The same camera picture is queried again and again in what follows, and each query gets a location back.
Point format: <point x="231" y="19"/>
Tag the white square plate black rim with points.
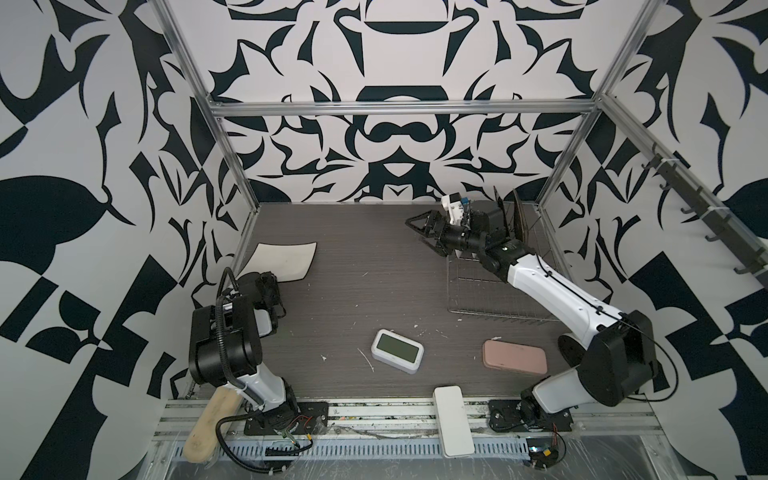
<point x="287" y="262"/>

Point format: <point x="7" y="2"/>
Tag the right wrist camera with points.
<point x="457" y="209"/>

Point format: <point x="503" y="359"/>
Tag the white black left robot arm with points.
<point x="225" y="351"/>

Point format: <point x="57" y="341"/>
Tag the white digital clock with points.
<point x="397" y="351"/>

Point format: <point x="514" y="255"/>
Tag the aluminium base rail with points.
<point x="406" y="428"/>

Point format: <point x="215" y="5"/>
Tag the pink flat case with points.
<point x="526" y="359"/>

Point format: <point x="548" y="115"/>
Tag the chrome wire dish rack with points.
<point x="471" y="290"/>

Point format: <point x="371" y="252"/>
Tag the aluminium cage frame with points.
<point x="343" y="118"/>

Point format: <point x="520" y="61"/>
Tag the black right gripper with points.
<point x="434" y="230"/>

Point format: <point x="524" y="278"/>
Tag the small circuit board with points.
<point x="545" y="453"/>

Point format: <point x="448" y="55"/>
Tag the black wall hook rail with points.
<point x="701" y="204"/>

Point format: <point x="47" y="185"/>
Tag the black square plate gold rim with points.
<point x="519" y="226"/>

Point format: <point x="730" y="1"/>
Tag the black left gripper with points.
<point x="268" y="278"/>

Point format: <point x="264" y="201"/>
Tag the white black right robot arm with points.
<point x="611" y="353"/>

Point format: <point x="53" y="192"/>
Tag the beige foam roll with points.
<point x="202" y="443"/>

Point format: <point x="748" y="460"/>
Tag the white rectangular box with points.
<point x="453" y="426"/>

